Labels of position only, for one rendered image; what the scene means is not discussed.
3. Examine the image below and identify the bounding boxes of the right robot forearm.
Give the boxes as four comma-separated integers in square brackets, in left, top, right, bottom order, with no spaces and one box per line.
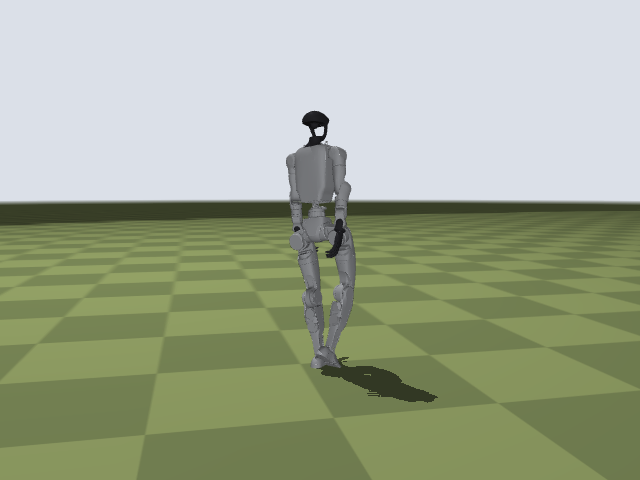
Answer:
[334,182,351,229]

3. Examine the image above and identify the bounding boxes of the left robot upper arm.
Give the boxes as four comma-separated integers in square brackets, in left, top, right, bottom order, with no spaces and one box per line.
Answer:
[286,153,300,201]

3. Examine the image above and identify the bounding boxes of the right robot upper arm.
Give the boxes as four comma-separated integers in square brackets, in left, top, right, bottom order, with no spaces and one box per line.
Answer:
[327,146,347,195]

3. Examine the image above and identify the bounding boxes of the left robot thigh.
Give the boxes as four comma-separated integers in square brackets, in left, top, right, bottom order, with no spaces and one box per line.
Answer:
[289,229,322,308]

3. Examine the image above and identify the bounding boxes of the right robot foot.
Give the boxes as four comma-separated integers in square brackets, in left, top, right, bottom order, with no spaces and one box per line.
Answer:
[316,346,341,368]

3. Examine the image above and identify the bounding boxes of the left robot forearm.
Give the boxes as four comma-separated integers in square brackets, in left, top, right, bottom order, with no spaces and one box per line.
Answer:
[290,191,303,232]

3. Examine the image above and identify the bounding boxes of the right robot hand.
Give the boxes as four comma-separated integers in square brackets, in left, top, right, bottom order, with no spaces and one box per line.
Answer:
[326,219,346,258]

